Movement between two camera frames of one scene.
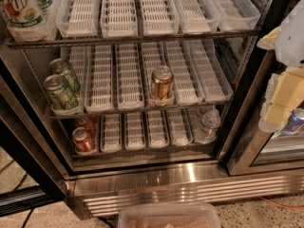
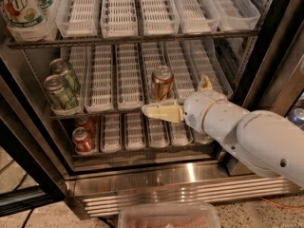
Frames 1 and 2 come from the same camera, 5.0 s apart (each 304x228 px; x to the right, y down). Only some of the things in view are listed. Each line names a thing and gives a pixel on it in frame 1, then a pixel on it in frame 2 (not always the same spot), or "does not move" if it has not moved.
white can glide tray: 159,10 does not move
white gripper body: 292,45 to 199,107
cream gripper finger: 287,94 to 170,111
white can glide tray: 99,96 does not move
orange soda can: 162,84 does not move
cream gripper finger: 268,41 to 205,84
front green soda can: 60,93 does not move
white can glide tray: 129,76 does not move
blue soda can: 295,122 does not move
